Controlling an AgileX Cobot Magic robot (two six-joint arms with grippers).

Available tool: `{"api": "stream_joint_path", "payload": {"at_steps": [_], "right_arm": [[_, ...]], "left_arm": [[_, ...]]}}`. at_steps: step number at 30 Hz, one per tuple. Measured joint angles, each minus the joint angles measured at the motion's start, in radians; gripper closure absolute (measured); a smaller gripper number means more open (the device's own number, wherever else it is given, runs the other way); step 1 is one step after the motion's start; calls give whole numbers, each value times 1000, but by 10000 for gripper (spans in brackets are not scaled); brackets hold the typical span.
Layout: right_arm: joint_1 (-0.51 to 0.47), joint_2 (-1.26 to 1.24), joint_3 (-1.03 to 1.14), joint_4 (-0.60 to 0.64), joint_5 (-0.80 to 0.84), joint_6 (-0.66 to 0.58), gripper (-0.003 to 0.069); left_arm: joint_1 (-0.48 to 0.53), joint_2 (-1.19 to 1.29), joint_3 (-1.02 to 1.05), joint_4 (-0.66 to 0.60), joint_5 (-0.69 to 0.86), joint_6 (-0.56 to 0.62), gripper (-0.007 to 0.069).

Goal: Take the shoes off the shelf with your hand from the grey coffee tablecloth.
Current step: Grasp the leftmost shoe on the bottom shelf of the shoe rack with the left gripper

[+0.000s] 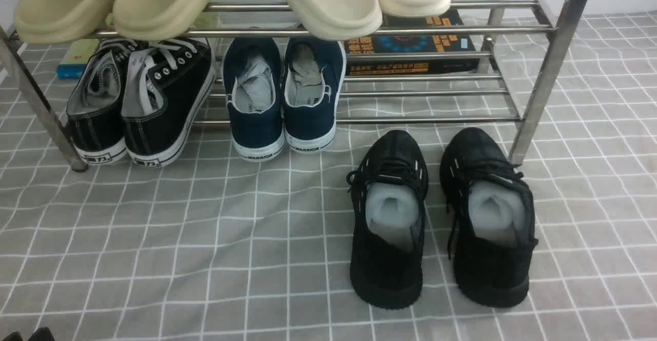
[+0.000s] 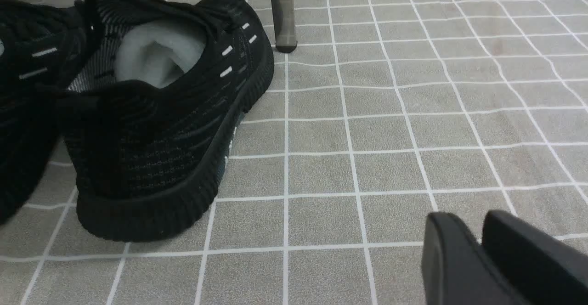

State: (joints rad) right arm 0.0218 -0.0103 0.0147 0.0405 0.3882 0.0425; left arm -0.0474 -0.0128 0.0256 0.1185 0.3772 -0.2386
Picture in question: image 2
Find black knit sneaker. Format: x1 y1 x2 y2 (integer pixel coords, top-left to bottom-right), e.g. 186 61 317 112
0 0 88 224
53 0 274 242

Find grey checkered floor cloth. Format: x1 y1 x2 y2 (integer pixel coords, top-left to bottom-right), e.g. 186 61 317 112
1 0 588 305

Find black knit sneaker right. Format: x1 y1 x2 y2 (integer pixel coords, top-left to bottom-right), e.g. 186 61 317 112
53 0 274 242

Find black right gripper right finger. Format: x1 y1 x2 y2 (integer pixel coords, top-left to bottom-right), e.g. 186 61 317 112
482 209 588 305

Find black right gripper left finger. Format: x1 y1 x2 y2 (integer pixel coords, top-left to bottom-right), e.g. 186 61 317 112
421 212 530 305

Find black knit sneaker left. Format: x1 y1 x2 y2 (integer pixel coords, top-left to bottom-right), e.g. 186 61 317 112
0 0 88 224

